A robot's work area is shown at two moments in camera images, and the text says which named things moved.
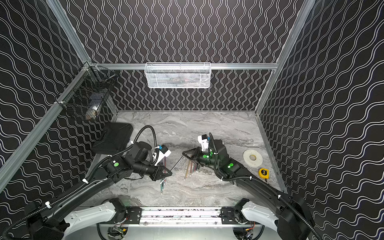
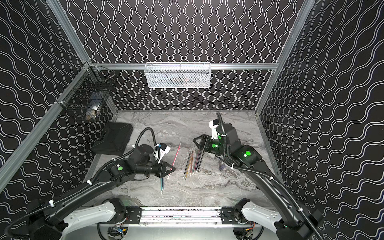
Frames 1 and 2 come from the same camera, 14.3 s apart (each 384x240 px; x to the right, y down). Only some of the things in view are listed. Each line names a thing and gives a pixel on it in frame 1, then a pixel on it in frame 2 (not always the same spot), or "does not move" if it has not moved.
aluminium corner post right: [306, 7] does not move
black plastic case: [115, 138] does not move
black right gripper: [196, 157] to [206, 142]
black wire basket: [86, 93] does not move
